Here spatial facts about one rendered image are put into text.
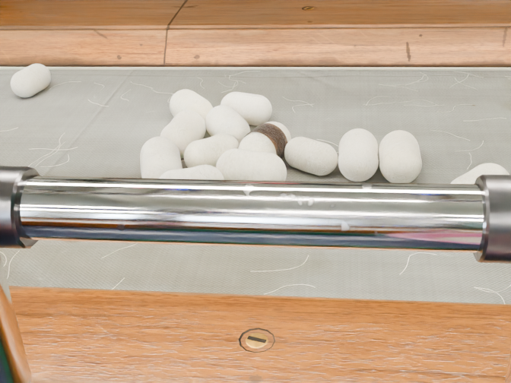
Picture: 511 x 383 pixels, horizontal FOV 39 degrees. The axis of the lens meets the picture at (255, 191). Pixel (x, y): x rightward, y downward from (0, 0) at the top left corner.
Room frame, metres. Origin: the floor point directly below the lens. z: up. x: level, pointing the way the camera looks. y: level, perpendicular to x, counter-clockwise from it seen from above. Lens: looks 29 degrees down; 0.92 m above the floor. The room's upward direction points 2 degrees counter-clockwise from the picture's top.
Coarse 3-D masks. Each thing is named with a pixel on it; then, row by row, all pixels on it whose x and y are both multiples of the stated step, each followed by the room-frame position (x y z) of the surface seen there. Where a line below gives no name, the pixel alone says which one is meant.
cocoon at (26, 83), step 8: (40, 64) 0.49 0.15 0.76; (24, 72) 0.47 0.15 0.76; (32, 72) 0.48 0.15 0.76; (40, 72) 0.48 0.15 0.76; (48, 72) 0.49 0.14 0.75; (16, 80) 0.47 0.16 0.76; (24, 80) 0.47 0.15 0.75; (32, 80) 0.47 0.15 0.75; (40, 80) 0.48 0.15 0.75; (48, 80) 0.48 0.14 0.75; (16, 88) 0.47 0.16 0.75; (24, 88) 0.47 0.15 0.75; (32, 88) 0.47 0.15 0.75; (40, 88) 0.48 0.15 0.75; (24, 96) 0.47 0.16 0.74; (32, 96) 0.47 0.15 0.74
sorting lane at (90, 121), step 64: (0, 128) 0.42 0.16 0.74; (64, 128) 0.42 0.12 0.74; (128, 128) 0.41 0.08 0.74; (320, 128) 0.40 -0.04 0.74; (384, 128) 0.40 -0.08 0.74; (448, 128) 0.39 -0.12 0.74; (64, 256) 0.27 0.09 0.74; (128, 256) 0.27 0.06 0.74; (192, 256) 0.27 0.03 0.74; (256, 256) 0.27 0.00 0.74; (320, 256) 0.26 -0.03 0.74; (384, 256) 0.26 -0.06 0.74; (448, 256) 0.26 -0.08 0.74
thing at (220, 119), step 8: (208, 112) 0.39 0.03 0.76; (216, 112) 0.39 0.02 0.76; (224, 112) 0.38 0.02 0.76; (232, 112) 0.38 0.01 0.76; (208, 120) 0.39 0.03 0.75; (216, 120) 0.38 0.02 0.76; (224, 120) 0.38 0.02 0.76; (232, 120) 0.37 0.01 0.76; (240, 120) 0.38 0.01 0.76; (208, 128) 0.38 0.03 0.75; (216, 128) 0.38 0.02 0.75; (224, 128) 0.37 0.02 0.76; (232, 128) 0.37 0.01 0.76; (240, 128) 0.37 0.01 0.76; (248, 128) 0.37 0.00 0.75; (240, 136) 0.37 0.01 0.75
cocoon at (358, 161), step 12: (348, 132) 0.35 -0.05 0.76; (360, 132) 0.35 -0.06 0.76; (348, 144) 0.34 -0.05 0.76; (360, 144) 0.33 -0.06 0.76; (372, 144) 0.34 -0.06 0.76; (348, 156) 0.33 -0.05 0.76; (360, 156) 0.33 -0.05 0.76; (372, 156) 0.33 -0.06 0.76; (348, 168) 0.33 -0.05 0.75; (360, 168) 0.32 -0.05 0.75; (372, 168) 0.33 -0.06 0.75; (360, 180) 0.33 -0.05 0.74
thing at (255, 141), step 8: (280, 128) 0.36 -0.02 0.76; (248, 136) 0.35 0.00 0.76; (256, 136) 0.35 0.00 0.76; (264, 136) 0.35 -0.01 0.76; (288, 136) 0.36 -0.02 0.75; (240, 144) 0.35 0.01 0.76; (248, 144) 0.35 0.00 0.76; (256, 144) 0.34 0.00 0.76; (264, 144) 0.34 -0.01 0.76; (272, 144) 0.35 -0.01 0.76; (272, 152) 0.34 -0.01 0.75
